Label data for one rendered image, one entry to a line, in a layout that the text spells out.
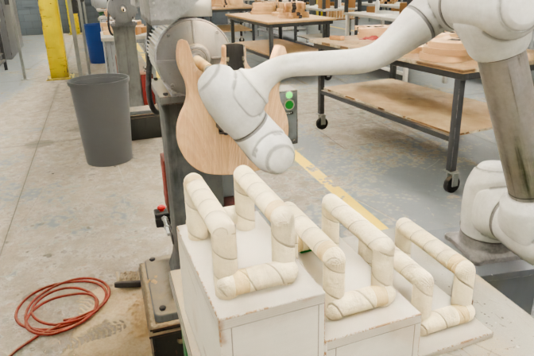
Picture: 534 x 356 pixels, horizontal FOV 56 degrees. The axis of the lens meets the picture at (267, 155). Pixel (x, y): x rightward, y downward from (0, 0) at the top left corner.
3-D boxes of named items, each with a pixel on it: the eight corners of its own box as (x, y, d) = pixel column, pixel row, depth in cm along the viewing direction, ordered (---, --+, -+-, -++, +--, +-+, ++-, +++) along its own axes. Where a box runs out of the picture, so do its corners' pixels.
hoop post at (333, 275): (318, 309, 76) (319, 255, 72) (337, 304, 77) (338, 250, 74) (328, 322, 73) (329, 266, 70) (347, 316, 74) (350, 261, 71)
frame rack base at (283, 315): (181, 311, 91) (173, 226, 85) (260, 290, 96) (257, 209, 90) (226, 427, 67) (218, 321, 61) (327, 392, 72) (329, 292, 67)
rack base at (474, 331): (332, 273, 101) (333, 268, 101) (396, 257, 106) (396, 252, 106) (419, 364, 77) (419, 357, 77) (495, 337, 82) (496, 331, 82)
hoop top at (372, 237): (319, 208, 90) (319, 192, 89) (334, 205, 92) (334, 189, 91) (380, 264, 73) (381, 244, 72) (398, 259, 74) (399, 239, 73)
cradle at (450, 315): (408, 328, 82) (410, 312, 81) (464, 311, 86) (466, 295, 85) (422, 341, 80) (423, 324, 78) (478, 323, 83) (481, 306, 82)
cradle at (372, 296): (322, 311, 75) (322, 293, 73) (386, 293, 78) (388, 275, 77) (332, 325, 72) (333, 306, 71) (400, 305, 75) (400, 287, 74)
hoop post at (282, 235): (268, 275, 70) (267, 215, 67) (289, 270, 72) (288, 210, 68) (277, 288, 68) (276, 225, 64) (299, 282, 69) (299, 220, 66)
